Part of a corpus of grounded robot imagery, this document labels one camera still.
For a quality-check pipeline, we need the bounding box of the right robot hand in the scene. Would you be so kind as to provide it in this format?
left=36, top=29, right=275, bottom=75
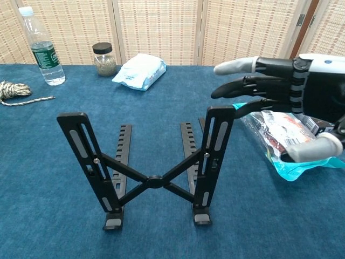
left=210, top=53, right=345, bottom=163

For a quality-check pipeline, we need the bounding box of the black folding laptop stand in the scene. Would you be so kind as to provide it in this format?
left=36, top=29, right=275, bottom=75
left=56, top=105, right=236, bottom=230

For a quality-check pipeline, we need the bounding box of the small black printed box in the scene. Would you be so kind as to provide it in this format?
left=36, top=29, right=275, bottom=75
left=299, top=114, right=336, bottom=135

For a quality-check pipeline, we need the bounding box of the teal clear snack bag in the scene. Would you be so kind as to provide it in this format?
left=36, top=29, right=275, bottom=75
left=232, top=102, right=345, bottom=182

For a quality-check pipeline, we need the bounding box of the bamboo folding screen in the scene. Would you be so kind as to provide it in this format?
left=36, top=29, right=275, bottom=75
left=0, top=0, right=345, bottom=67

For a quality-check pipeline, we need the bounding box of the white blue wet wipes pack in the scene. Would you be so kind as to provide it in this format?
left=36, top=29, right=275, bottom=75
left=111, top=53, right=167, bottom=91

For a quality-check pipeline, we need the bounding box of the glass jar black lid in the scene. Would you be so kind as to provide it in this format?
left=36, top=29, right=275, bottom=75
left=92, top=42, right=118, bottom=77

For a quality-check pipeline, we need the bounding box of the clear water bottle green label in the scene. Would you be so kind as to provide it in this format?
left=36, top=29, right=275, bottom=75
left=18, top=6, right=66, bottom=86

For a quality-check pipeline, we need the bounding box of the blue table cloth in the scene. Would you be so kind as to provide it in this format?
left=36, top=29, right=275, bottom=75
left=0, top=63, right=345, bottom=259

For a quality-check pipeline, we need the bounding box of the coiled beige speckled rope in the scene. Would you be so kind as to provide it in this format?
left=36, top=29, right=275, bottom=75
left=0, top=80, right=56, bottom=107

